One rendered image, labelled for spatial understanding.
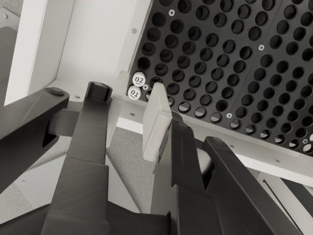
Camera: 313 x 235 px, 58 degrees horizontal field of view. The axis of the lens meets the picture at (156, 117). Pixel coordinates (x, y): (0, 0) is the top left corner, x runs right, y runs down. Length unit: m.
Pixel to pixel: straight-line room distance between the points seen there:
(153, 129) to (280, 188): 0.30
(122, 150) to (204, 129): 0.98
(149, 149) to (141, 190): 1.28
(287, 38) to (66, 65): 0.24
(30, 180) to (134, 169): 0.48
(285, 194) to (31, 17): 0.35
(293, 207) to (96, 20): 0.32
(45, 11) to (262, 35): 0.19
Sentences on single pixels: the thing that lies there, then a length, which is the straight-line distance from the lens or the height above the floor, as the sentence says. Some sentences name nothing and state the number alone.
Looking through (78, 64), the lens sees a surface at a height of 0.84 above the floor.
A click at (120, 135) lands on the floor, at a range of 1.29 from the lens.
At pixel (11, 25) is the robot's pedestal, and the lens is 1.27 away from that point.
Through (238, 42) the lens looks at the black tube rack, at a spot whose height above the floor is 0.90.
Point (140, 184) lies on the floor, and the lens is 1.41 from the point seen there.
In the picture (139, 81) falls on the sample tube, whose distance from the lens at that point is 0.27.
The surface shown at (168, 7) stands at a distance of 0.27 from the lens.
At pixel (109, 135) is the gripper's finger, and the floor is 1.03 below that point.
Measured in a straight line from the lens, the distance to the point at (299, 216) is 0.39.
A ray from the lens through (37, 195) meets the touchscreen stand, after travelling 1.49.
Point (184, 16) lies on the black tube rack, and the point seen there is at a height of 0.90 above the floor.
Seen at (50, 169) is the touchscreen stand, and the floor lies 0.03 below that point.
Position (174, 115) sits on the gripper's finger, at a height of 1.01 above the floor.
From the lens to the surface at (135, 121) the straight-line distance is 0.30.
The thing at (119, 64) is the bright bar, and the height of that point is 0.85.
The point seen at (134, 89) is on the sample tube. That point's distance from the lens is 0.27.
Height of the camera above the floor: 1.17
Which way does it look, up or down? 69 degrees down
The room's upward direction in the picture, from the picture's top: 173 degrees clockwise
